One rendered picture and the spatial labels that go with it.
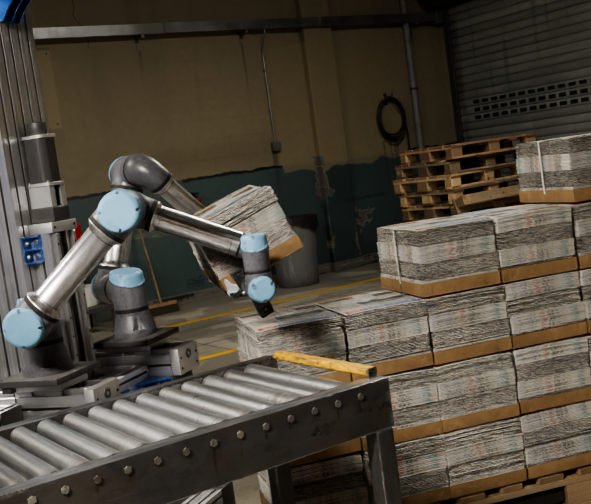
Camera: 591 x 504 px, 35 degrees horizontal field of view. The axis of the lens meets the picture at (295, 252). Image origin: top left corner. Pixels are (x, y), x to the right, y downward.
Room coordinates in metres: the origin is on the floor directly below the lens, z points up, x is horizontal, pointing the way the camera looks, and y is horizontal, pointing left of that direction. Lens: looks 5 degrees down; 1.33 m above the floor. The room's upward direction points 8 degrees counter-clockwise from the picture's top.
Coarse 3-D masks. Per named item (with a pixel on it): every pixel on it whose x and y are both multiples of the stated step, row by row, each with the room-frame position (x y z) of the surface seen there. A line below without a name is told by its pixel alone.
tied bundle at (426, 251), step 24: (384, 240) 3.34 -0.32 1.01; (408, 240) 3.12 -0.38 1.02; (432, 240) 3.07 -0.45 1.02; (456, 240) 3.09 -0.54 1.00; (480, 240) 3.12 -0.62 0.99; (384, 264) 3.36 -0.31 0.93; (408, 264) 3.15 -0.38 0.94; (432, 264) 3.07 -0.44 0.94; (456, 264) 3.09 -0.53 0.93; (480, 264) 3.11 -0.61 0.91
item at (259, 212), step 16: (256, 192) 2.96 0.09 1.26; (272, 192) 2.96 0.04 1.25; (224, 208) 3.00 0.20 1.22; (240, 208) 2.94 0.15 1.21; (256, 208) 2.95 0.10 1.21; (272, 208) 2.96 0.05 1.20; (224, 224) 2.94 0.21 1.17; (240, 224) 2.94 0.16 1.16; (256, 224) 2.95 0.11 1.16; (272, 224) 2.96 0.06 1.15; (288, 224) 2.97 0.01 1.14; (272, 240) 2.96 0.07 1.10; (208, 256) 2.91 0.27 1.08; (224, 256) 2.92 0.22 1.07; (224, 272) 2.92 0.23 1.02
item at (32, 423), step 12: (252, 360) 2.60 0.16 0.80; (264, 360) 2.58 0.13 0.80; (276, 360) 2.60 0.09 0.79; (204, 372) 2.53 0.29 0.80; (216, 372) 2.50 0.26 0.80; (168, 384) 2.44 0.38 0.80; (180, 384) 2.44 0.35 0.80; (120, 396) 2.37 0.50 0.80; (132, 396) 2.37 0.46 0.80; (72, 408) 2.31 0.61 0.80; (84, 408) 2.30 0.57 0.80; (108, 408) 2.33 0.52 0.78; (24, 420) 2.26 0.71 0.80; (36, 420) 2.24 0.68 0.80; (60, 420) 2.26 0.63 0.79; (0, 432) 2.18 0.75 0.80; (36, 432) 2.23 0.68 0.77
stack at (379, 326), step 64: (256, 320) 3.11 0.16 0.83; (320, 320) 2.96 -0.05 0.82; (384, 320) 3.02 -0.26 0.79; (448, 320) 3.08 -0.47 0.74; (512, 320) 3.14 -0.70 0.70; (576, 320) 3.20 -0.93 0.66; (448, 384) 3.06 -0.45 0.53; (512, 384) 3.13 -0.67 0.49; (576, 384) 3.18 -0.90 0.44; (448, 448) 3.06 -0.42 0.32; (512, 448) 3.11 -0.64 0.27; (576, 448) 3.18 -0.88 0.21
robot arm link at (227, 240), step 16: (160, 208) 2.74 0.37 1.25; (144, 224) 2.73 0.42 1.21; (160, 224) 2.73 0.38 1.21; (176, 224) 2.73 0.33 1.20; (192, 224) 2.73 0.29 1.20; (208, 224) 2.74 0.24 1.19; (192, 240) 2.75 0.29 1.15; (208, 240) 2.73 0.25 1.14; (224, 240) 2.73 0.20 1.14; (240, 240) 2.74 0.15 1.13; (240, 256) 2.75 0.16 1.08
